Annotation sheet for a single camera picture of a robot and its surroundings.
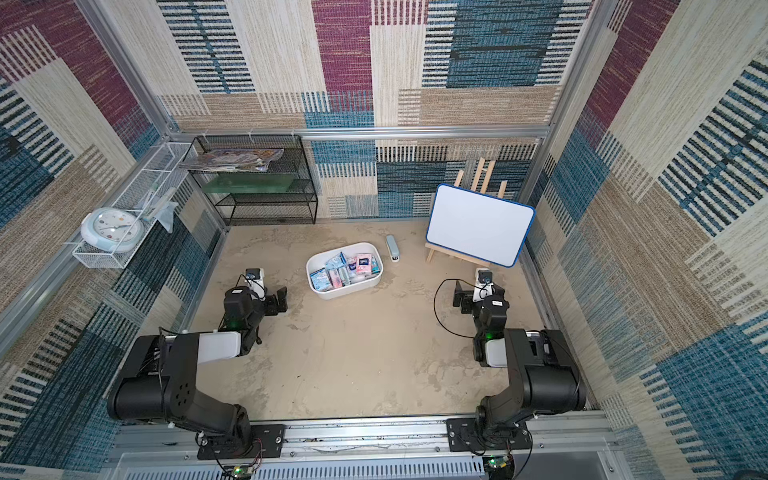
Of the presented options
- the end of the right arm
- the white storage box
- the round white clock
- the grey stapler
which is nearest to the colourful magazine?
the round white clock

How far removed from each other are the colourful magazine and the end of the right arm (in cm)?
64

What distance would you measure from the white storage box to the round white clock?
0.45 metres

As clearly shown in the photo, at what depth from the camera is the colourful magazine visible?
815 millimetres

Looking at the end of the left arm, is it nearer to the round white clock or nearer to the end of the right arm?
the round white clock

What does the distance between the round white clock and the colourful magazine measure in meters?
0.20

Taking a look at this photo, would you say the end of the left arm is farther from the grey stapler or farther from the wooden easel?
the wooden easel

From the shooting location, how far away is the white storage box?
980 millimetres

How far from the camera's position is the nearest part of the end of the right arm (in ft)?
2.73

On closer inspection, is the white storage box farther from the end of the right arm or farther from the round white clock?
the round white clock

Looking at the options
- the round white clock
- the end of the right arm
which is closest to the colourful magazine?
the round white clock

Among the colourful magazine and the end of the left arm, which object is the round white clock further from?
the end of the left arm

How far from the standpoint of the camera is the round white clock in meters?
0.65

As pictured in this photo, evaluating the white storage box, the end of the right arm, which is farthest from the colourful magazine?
the end of the right arm

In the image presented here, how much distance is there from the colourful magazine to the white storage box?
0.35 metres
